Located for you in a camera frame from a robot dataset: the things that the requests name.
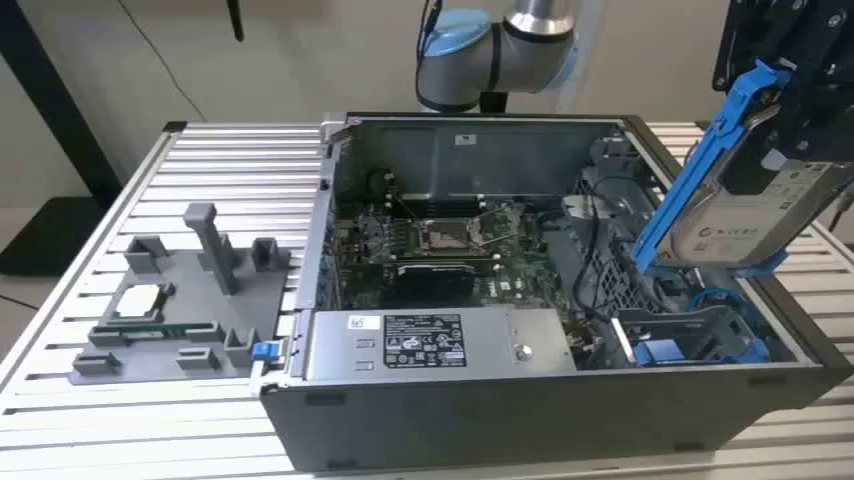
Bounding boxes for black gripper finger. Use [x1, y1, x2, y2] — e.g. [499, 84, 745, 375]
[722, 143, 801, 197]

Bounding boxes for grey metal disk bay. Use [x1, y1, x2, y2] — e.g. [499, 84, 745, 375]
[541, 134, 769, 364]

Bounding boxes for metal socket cover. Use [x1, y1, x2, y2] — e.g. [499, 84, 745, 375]
[469, 207, 530, 247]

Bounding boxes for green motherboard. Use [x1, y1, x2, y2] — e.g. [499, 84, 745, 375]
[326, 199, 582, 312]

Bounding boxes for CPU socket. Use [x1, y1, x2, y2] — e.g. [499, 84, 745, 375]
[414, 217, 483, 254]

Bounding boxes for black RAM slots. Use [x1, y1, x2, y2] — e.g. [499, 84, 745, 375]
[385, 192, 487, 220]

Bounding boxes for black graphics card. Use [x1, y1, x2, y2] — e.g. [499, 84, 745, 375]
[391, 260, 481, 307]

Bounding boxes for silver power supply unit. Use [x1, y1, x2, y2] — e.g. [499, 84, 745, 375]
[303, 307, 579, 379]

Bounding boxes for black open PC case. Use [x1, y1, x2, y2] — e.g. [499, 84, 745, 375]
[250, 110, 854, 474]

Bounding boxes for black antenna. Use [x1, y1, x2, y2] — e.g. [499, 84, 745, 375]
[224, 0, 247, 42]

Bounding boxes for grey parts rack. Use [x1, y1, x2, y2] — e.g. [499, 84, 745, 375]
[70, 202, 303, 387]

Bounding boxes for green RAM stick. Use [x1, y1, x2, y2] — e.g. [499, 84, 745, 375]
[104, 322, 216, 337]

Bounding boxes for silver CPU chip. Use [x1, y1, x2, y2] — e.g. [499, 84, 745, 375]
[111, 283, 170, 320]

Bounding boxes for black monitor stand pole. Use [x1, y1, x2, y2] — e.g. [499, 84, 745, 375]
[0, 0, 126, 202]

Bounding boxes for black stand base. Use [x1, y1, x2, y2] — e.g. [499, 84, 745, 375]
[0, 196, 126, 277]

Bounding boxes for blue disk wire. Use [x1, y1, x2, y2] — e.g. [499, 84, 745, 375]
[689, 285, 744, 324]

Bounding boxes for black disk wire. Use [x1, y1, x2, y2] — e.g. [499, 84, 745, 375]
[574, 177, 666, 324]

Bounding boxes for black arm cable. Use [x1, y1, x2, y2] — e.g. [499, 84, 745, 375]
[415, 0, 447, 64]

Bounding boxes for thin black wall cable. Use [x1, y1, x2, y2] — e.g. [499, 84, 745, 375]
[124, 0, 210, 122]

